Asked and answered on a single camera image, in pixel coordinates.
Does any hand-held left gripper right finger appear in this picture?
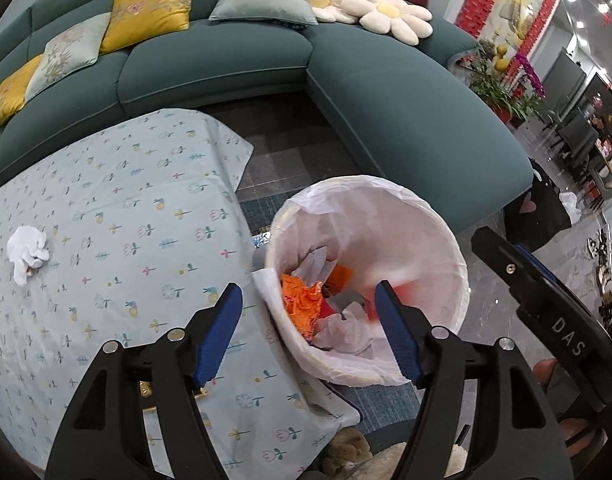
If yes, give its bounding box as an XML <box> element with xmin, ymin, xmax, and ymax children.
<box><xmin>375</xmin><ymin>280</ymin><xmax>574</xmax><ymax>480</ymax></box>

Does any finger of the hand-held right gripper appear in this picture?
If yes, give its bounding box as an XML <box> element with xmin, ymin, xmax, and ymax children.
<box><xmin>470</xmin><ymin>226</ymin><xmax>563</xmax><ymax>312</ymax></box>

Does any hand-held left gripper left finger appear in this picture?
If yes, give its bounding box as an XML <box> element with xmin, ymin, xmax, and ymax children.
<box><xmin>45</xmin><ymin>283</ymin><xmax>244</xmax><ymax>480</ymax></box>

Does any trash bin with white bag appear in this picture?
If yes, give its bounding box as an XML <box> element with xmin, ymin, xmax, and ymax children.
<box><xmin>251</xmin><ymin>175</ymin><xmax>469</xmax><ymax>388</ymax></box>

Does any person's right hand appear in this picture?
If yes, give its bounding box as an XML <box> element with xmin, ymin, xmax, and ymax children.
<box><xmin>532</xmin><ymin>359</ymin><xmax>609</xmax><ymax>463</ymax></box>

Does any white crumpled paper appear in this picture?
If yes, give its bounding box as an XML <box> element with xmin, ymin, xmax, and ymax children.
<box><xmin>311</xmin><ymin>305</ymin><xmax>383</xmax><ymax>356</ymax></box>

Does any black bag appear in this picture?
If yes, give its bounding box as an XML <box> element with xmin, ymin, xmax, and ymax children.
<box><xmin>503</xmin><ymin>157</ymin><xmax>574</xmax><ymax>253</ymax></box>

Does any white plastic bag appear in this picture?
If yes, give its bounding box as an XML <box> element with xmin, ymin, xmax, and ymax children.
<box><xmin>560</xmin><ymin>191</ymin><xmax>583</xmax><ymax>222</ymax></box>

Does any orange crumpled wrapper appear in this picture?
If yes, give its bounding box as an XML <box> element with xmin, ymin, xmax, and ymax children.
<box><xmin>281</xmin><ymin>264</ymin><xmax>354</xmax><ymax>341</ymax></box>

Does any black and gold box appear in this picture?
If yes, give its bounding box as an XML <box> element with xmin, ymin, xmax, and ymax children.
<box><xmin>138</xmin><ymin>380</ymin><xmax>212</xmax><ymax>413</ymax></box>

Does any white printed receipt paper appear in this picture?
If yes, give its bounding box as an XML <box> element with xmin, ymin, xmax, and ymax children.
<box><xmin>291</xmin><ymin>245</ymin><xmax>339</xmax><ymax>286</ymax></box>

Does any light blue floral tablecloth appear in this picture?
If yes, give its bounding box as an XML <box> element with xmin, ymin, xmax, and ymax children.
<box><xmin>0</xmin><ymin>108</ymin><xmax>362</xmax><ymax>480</ymax></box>

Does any beige fluffy rug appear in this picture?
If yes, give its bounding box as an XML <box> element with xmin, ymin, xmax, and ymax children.
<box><xmin>321</xmin><ymin>427</ymin><xmax>467</xmax><ymax>480</ymax></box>

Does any dark dining chair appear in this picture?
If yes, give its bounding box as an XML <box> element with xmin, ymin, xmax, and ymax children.
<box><xmin>551</xmin><ymin>110</ymin><xmax>600</xmax><ymax>171</ymax></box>

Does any green potted plant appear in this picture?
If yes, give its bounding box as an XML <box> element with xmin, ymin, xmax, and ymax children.
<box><xmin>468</xmin><ymin>40</ymin><xmax>542</xmax><ymax>122</ymax></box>

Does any purple orchid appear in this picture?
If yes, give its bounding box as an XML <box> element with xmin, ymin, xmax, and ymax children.
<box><xmin>516</xmin><ymin>52</ymin><xmax>548</xmax><ymax>100</ymax></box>

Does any white crumpled tissue on table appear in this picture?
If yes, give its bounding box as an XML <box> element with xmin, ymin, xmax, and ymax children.
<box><xmin>6</xmin><ymin>226</ymin><xmax>51</xmax><ymax>288</ymax></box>

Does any teal sectional sofa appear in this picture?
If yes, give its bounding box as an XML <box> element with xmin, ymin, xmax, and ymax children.
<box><xmin>0</xmin><ymin>0</ymin><xmax>534</xmax><ymax>216</ymax></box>

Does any small yellow embroidered cushion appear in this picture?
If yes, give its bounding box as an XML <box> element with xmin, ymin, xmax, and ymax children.
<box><xmin>0</xmin><ymin>54</ymin><xmax>44</xmax><ymax>136</ymax></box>

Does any grey-blue embroidered cushion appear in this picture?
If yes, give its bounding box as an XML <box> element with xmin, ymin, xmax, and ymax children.
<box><xmin>208</xmin><ymin>0</ymin><xmax>320</xmax><ymax>28</ymax></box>
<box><xmin>25</xmin><ymin>12</ymin><xmax>112</xmax><ymax>103</ymax></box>

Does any large yellow embroidered cushion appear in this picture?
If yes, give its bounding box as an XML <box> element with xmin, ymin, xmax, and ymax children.
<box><xmin>100</xmin><ymin>0</ymin><xmax>200</xmax><ymax>55</ymax></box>

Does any red framed wall picture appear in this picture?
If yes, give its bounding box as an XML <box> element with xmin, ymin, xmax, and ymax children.
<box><xmin>456</xmin><ymin>0</ymin><xmax>568</xmax><ymax>56</ymax></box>

